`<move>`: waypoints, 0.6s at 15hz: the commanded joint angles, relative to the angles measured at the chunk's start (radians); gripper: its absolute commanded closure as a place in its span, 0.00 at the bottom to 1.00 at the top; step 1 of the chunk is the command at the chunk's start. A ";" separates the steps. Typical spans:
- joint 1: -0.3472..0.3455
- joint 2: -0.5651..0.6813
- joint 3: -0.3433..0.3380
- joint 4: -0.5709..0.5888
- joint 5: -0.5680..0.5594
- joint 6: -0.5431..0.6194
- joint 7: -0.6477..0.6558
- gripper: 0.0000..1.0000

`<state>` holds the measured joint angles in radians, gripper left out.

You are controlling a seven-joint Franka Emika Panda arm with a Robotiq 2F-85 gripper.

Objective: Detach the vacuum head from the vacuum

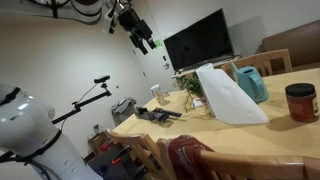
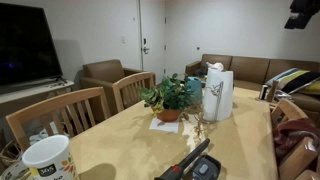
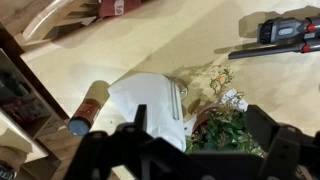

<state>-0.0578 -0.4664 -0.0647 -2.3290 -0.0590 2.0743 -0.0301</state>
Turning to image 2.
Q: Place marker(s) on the red patterned cloth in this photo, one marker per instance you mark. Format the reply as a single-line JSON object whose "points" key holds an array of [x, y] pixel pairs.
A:
{"points": [[295, 131]]}

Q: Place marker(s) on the white room door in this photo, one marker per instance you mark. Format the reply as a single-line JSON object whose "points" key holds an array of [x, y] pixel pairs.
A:
{"points": [[153, 26]]}

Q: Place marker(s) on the black object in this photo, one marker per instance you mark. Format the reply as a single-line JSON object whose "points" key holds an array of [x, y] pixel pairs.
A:
{"points": [[204, 169]]}

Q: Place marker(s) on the black flat screen television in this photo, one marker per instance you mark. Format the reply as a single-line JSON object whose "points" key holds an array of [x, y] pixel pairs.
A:
{"points": [[26, 43]]}

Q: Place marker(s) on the black vacuum crevice tube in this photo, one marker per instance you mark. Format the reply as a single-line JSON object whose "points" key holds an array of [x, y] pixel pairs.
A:
{"points": [[196, 151]]}

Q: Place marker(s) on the brown leather sofa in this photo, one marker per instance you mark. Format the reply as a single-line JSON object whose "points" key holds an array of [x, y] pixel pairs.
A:
{"points": [[248, 68]]}

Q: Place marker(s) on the wicker basket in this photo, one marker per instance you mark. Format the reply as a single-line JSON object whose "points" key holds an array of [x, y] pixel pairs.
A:
{"points": [[8, 151]]}

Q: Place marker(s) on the white television console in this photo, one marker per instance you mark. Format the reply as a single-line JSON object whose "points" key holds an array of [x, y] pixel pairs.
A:
{"points": [[30, 92]]}

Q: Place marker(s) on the striped multicolour pillow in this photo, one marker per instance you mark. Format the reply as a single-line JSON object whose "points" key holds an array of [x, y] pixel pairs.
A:
{"points": [[293, 78]]}

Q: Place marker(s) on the green plant in terracotta pot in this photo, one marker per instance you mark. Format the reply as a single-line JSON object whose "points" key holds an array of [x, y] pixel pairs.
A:
{"points": [[170, 93]]}

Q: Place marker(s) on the white patterned bowl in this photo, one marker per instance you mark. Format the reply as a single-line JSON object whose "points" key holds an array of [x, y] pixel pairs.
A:
{"points": [[10, 173]]}

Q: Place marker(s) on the white printed paper cup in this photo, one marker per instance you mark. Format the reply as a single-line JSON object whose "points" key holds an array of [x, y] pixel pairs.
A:
{"points": [[50, 160]]}

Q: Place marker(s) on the light wooden slat-back chair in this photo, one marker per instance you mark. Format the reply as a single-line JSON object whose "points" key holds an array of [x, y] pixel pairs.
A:
{"points": [[296, 160], [133, 81], [50, 105], [308, 176]]}

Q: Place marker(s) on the white paper bag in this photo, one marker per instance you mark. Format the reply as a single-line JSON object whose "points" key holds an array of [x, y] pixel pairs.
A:
{"points": [[216, 100]]}

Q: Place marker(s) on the white wall light switch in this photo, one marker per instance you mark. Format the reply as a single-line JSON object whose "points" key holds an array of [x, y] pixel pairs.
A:
{"points": [[123, 39]]}

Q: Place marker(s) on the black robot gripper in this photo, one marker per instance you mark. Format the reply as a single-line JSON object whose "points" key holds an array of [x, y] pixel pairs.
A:
{"points": [[305, 6]]}

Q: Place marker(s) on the brown leather armchair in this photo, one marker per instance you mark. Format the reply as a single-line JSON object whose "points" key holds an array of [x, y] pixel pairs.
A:
{"points": [[103, 71]]}

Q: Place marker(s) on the white paper napkin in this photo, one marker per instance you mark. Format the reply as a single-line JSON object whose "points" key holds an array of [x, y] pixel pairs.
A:
{"points": [[163, 127]]}

